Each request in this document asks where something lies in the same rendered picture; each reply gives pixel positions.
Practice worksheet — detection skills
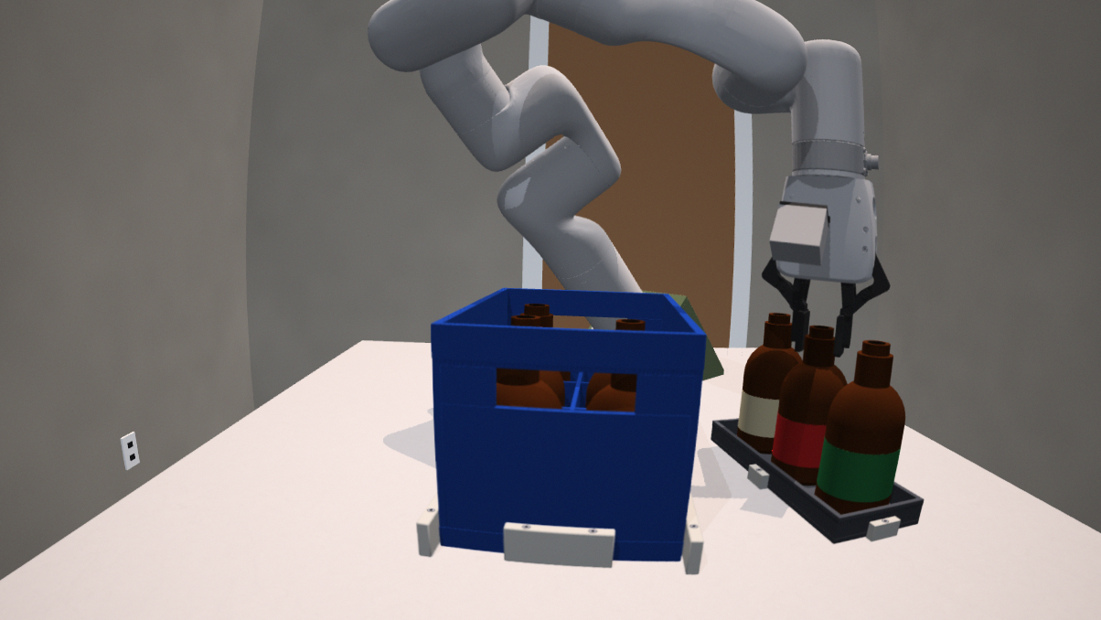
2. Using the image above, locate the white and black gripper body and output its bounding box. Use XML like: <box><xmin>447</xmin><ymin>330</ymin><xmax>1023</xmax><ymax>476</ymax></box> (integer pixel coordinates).
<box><xmin>776</xmin><ymin>168</ymin><xmax>877</xmax><ymax>283</ymax></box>

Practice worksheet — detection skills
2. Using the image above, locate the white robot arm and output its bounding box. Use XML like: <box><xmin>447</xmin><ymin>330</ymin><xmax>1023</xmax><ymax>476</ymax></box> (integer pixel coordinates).
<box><xmin>368</xmin><ymin>0</ymin><xmax>879</xmax><ymax>293</ymax></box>

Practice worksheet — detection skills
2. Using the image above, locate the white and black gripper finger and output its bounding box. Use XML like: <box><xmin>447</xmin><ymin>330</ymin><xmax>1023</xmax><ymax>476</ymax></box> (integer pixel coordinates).
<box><xmin>833</xmin><ymin>255</ymin><xmax>890</xmax><ymax>358</ymax></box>
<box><xmin>762</xmin><ymin>258</ymin><xmax>810</xmax><ymax>352</ymax></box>

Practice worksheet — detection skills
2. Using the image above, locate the blue crate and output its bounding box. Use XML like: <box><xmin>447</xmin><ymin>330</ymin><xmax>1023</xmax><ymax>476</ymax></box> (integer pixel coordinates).
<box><xmin>430</xmin><ymin>289</ymin><xmax>707</xmax><ymax>561</ymax></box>

